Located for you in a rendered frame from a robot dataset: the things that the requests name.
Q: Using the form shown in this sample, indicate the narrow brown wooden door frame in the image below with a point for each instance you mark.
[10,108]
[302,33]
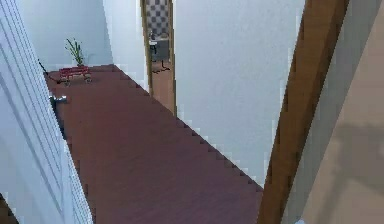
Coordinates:
[147,50]

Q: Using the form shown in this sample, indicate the white panelled room door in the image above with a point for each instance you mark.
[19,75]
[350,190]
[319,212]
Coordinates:
[30,140]

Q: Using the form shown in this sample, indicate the green house plant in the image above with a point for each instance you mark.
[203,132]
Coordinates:
[76,51]

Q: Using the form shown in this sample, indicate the red toy wagon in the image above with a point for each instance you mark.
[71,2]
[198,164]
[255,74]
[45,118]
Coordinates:
[74,72]

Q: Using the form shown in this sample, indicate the dark grey chair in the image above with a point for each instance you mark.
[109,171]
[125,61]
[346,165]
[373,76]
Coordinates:
[159,53]

